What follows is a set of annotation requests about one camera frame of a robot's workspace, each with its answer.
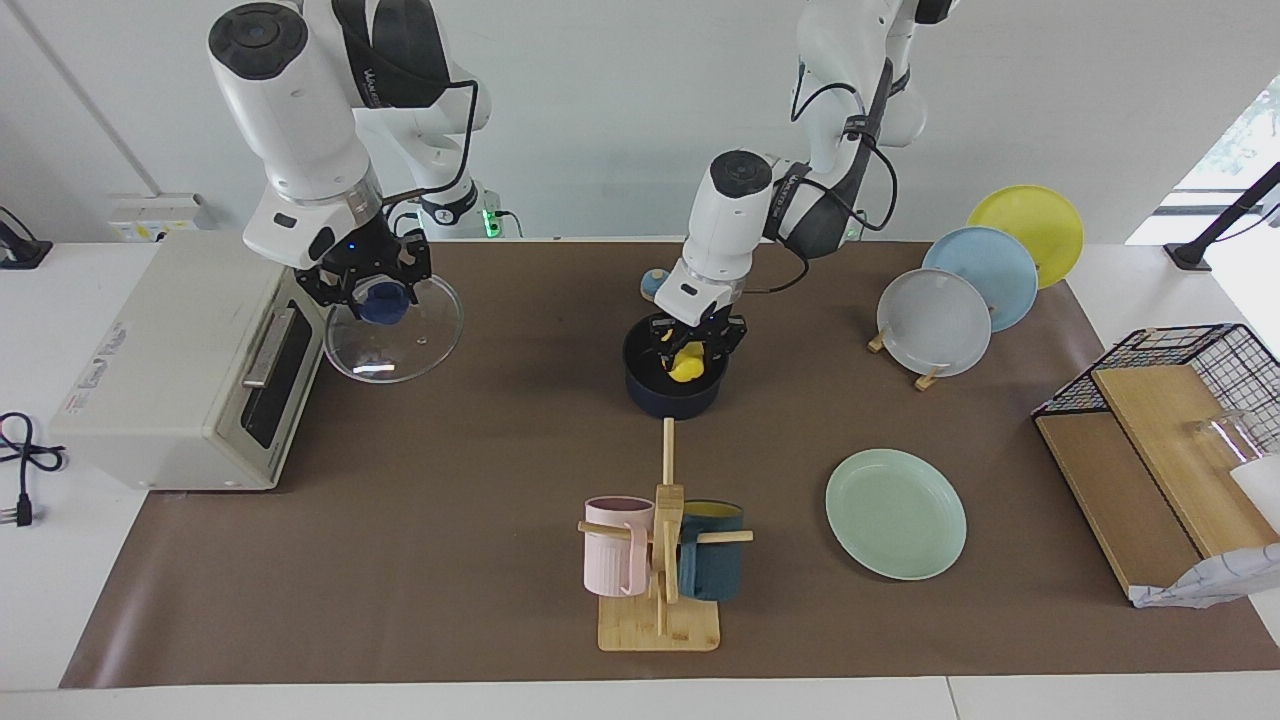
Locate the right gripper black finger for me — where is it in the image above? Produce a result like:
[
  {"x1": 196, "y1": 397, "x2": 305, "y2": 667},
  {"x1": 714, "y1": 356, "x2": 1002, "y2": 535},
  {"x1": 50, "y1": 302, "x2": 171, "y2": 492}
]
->
[
  {"x1": 297, "y1": 265, "x2": 359, "y2": 319},
  {"x1": 395, "y1": 235, "x2": 433, "y2": 306}
]

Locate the glass lid with blue knob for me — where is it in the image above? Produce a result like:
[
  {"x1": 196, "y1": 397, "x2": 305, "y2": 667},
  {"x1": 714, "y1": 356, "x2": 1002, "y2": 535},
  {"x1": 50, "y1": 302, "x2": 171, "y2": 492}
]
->
[{"x1": 323, "y1": 275, "x2": 466, "y2": 385}]

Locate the wooden plate rack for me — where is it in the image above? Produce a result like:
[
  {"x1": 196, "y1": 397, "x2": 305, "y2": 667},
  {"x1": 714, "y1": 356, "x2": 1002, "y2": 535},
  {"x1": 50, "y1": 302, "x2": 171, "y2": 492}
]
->
[{"x1": 867, "y1": 330, "x2": 946, "y2": 393}]

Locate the grey plate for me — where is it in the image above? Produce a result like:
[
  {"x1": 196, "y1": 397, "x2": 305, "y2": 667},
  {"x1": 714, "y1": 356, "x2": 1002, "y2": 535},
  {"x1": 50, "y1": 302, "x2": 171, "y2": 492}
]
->
[{"x1": 877, "y1": 268, "x2": 993, "y2": 379}]

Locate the light green plate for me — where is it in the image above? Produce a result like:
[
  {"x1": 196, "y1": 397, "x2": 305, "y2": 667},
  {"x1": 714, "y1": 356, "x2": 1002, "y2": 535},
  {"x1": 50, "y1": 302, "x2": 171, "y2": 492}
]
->
[{"x1": 825, "y1": 447, "x2": 968, "y2": 582}]

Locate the light blue plate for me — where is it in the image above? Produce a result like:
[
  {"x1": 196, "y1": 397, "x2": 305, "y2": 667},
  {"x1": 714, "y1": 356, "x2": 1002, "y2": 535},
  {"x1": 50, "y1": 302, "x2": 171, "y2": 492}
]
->
[{"x1": 922, "y1": 226, "x2": 1039, "y2": 333}]

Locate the yellow plate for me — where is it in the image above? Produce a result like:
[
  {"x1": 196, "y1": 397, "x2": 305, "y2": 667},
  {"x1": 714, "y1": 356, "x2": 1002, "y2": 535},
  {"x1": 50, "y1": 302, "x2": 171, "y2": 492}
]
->
[{"x1": 967, "y1": 184, "x2": 1086, "y2": 291}]

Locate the dark blue saucepan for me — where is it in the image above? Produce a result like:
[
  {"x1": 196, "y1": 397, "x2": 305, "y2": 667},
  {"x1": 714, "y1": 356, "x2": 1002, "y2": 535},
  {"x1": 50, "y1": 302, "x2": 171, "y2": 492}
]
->
[{"x1": 622, "y1": 312, "x2": 729, "y2": 421}]

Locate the beige toaster oven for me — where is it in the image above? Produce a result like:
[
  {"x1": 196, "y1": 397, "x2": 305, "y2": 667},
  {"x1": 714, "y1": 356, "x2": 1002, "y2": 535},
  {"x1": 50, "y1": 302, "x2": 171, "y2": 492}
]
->
[{"x1": 48, "y1": 232, "x2": 341, "y2": 493}]

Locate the white power strip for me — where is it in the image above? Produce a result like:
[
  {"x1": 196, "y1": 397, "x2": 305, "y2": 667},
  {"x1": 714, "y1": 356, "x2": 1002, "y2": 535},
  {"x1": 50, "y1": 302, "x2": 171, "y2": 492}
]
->
[{"x1": 108, "y1": 193, "x2": 206, "y2": 244}]

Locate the pink ribbed mug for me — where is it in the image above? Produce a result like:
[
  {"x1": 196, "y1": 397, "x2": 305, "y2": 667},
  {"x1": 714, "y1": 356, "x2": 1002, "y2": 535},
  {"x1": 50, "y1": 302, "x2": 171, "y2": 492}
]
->
[{"x1": 583, "y1": 496, "x2": 656, "y2": 599}]

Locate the dark teal mug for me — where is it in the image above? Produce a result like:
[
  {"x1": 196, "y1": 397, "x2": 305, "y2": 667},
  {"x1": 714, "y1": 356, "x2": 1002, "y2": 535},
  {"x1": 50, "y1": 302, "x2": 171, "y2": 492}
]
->
[{"x1": 678, "y1": 500, "x2": 746, "y2": 602}]

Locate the wooden mug tree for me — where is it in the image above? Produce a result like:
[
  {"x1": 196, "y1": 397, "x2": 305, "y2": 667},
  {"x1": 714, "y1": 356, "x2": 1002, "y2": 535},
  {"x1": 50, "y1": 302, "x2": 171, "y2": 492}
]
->
[{"x1": 577, "y1": 418, "x2": 754, "y2": 653}]

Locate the black table clamp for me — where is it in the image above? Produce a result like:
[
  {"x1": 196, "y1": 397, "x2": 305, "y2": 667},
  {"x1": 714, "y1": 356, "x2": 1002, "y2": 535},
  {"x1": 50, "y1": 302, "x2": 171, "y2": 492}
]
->
[{"x1": 0, "y1": 205, "x2": 53, "y2": 271}]

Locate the brown table mat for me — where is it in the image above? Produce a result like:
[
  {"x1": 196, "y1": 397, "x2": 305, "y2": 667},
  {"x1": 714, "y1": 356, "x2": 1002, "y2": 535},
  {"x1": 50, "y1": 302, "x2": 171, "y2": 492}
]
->
[{"x1": 60, "y1": 240, "x2": 1280, "y2": 689}]

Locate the clear glass cup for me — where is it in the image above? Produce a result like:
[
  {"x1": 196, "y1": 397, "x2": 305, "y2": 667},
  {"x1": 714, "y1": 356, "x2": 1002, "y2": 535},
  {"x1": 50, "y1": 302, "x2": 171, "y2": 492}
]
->
[{"x1": 1188, "y1": 408, "x2": 1256, "y2": 466}]

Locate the white checked cloth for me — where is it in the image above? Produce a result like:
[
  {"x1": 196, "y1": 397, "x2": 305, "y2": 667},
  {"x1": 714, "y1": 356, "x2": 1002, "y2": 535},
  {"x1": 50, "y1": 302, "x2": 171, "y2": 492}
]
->
[{"x1": 1128, "y1": 543, "x2": 1280, "y2": 611}]

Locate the white translucent container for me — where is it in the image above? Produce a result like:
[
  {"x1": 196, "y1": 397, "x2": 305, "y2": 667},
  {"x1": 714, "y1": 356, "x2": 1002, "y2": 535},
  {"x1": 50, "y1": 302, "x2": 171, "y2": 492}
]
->
[{"x1": 1230, "y1": 455, "x2": 1280, "y2": 506}]

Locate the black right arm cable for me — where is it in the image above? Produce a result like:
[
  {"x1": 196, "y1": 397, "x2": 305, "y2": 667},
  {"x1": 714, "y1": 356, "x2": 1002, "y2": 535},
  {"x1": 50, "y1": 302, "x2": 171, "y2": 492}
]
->
[{"x1": 383, "y1": 78, "x2": 483, "y2": 213}]

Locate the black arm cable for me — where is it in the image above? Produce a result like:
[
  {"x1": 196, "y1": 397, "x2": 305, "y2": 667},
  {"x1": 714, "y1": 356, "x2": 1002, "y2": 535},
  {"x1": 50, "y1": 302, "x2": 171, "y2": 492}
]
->
[
  {"x1": 745, "y1": 55, "x2": 901, "y2": 298},
  {"x1": 383, "y1": 78, "x2": 483, "y2": 213}
]

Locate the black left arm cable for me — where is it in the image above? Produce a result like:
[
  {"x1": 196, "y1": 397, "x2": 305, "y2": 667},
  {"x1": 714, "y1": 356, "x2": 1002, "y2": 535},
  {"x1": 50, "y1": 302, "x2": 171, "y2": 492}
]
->
[{"x1": 745, "y1": 55, "x2": 901, "y2": 298}]

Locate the black power cord with plug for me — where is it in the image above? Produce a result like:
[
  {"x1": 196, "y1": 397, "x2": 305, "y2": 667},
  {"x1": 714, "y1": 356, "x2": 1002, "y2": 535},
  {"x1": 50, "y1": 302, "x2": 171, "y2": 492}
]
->
[{"x1": 0, "y1": 410, "x2": 69, "y2": 529}]

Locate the black camera stand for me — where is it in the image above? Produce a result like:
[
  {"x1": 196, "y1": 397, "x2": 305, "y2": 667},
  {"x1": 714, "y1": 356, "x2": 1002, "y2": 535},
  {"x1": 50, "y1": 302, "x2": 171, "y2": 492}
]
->
[{"x1": 1163, "y1": 160, "x2": 1280, "y2": 273}]

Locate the black wire basket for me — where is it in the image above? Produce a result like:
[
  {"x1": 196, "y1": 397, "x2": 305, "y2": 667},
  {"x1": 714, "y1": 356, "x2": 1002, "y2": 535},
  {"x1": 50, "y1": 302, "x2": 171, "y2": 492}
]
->
[{"x1": 1032, "y1": 322, "x2": 1280, "y2": 471}]

